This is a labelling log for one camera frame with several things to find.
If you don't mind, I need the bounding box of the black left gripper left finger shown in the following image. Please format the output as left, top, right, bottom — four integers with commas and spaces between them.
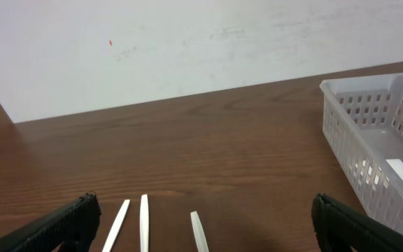
0, 192, 101, 252

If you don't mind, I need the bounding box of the white plastic spoon right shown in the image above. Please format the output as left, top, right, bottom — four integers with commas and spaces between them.
190, 211, 209, 252

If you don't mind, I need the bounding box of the white plastic spoon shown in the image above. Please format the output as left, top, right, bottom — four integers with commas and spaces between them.
102, 199, 130, 252
190, 211, 209, 252
139, 194, 150, 252

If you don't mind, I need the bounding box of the white plastic spoon middle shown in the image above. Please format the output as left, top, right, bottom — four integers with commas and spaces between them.
139, 194, 150, 252

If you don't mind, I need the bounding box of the white plastic spoon left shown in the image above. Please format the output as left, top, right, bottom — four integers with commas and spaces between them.
102, 199, 130, 252

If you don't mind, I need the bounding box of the clear perforated plastic basket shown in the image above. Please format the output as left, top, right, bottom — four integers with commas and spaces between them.
320, 73, 403, 234

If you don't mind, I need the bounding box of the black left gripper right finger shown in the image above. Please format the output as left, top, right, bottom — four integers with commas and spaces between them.
311, 194, 403, 252

